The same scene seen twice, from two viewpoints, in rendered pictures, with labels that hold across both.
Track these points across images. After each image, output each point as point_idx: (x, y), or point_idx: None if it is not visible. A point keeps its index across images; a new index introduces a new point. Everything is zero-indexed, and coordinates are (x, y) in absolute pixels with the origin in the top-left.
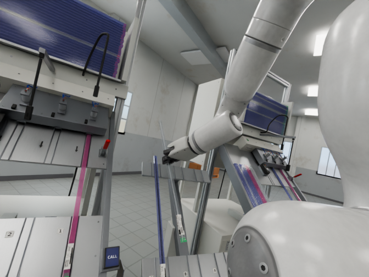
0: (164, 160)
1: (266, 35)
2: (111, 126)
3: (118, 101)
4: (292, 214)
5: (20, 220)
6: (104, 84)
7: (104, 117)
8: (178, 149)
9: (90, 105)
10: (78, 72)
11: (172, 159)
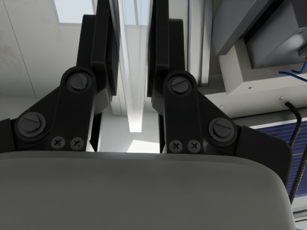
0: (183, 43)
1: None
2: (246, 23)
3: (205, 78)
4: None
5: None
6: (246, 104)
7: (283, 49)
8: None
9: (297, 61)
10: (295, 104)
11: (113, 72)
